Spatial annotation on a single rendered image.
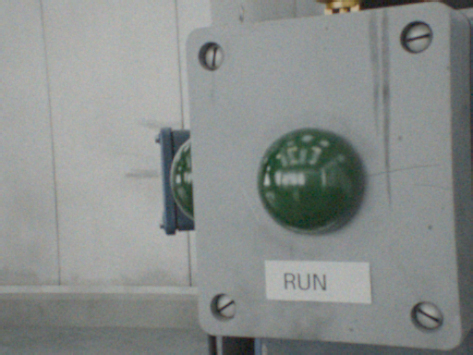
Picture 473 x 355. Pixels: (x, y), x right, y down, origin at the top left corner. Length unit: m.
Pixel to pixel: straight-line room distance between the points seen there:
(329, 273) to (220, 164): 0.04
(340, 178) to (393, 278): 0.03
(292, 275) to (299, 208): 0.03
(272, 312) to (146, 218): 5.95
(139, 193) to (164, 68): 0.86
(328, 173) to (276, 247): 0.03
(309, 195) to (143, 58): 5.94
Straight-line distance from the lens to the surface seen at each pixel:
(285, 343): 0.31
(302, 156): 0.24
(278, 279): 0.26
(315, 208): 0.24
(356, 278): 0.25
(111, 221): 6.34
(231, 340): 0.34
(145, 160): 6.17
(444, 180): 0.25
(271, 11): 0.65
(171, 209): 0.76
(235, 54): 0.26
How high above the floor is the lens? 1.30
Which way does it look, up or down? 3 degrees down
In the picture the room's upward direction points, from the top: 3 degrees counter-clockwise
